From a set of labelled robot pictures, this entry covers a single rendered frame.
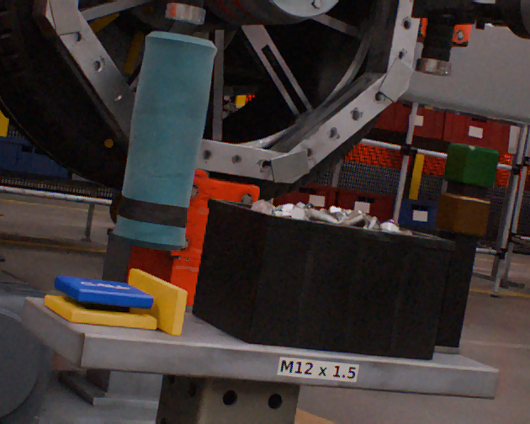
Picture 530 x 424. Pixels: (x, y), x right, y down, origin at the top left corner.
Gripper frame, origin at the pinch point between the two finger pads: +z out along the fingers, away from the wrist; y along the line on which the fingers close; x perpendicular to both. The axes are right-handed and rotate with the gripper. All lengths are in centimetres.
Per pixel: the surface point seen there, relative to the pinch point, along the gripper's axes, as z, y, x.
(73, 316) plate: -32, -53, -37
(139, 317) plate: -32, -47, -37
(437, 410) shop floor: 145, 116, -83
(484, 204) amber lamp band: -30.1, -11.2, -22.5
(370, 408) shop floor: 142, 93, -83
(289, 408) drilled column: -33, -31, -44
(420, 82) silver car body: 46, 28, -6
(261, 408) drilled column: -33, -34, -44
